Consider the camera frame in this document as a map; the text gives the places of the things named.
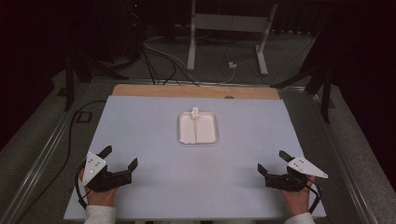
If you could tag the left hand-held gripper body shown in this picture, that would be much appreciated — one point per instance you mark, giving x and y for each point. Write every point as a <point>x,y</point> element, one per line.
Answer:
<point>109,180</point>

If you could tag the metal floor rail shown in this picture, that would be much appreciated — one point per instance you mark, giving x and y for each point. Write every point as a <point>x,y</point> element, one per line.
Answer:
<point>40,158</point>
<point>342,161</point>

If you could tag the person's right hand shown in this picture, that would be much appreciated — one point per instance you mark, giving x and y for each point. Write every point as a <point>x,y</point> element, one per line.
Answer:
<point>295,200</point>

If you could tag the small white plastic piece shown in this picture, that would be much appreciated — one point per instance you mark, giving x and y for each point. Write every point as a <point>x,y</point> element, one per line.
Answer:
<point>194,113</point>

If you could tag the black stand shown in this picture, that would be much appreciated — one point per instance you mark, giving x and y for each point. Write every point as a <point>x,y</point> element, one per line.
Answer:
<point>69,84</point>
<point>326,99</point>

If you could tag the light blue table mat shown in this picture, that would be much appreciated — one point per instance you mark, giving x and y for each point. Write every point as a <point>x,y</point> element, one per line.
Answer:
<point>155,140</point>

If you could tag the black square floor plate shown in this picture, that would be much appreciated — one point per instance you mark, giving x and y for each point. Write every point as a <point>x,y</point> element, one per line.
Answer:
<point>77,117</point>

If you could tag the white plug adapter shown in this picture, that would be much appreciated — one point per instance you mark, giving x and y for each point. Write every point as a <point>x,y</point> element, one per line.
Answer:
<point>232,65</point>

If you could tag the person's left hand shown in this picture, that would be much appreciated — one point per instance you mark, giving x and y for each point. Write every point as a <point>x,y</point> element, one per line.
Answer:
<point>101,198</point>

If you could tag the white metal stand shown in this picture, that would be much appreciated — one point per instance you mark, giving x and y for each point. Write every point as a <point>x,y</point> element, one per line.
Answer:
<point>230,23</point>

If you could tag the square white tray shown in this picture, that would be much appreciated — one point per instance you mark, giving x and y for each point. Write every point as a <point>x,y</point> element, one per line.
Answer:
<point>207,132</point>

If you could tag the dark equipment rack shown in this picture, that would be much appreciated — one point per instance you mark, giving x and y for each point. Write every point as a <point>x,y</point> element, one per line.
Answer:
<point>134,28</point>

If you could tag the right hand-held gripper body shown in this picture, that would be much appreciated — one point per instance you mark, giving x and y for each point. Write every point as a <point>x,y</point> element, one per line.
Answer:
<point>286,182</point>

